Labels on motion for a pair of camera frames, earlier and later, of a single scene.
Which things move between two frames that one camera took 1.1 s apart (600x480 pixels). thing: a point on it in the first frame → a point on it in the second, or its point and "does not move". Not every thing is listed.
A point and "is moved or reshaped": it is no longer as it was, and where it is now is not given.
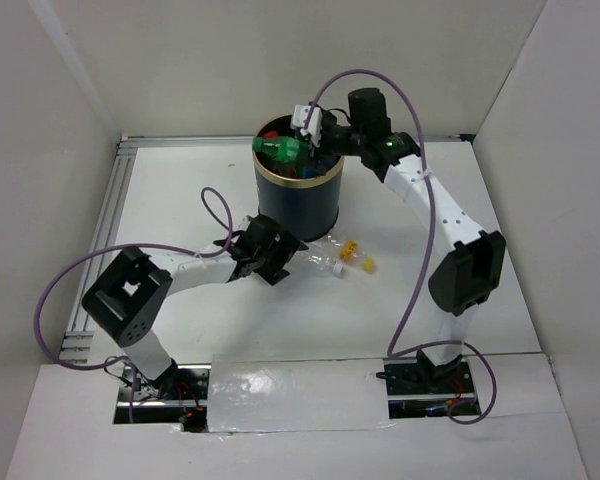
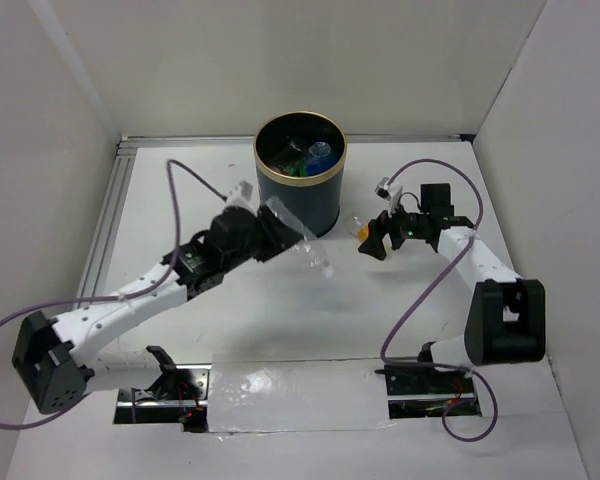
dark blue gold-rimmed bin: (299, 196) does not move
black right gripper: (332, 120) → (373, 245)
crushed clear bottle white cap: (324, 265) is moved or reshaped
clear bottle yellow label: (351, 252) → (359, 227)
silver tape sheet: (248, 393) does not move
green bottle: (285, 149) → (297, 168)
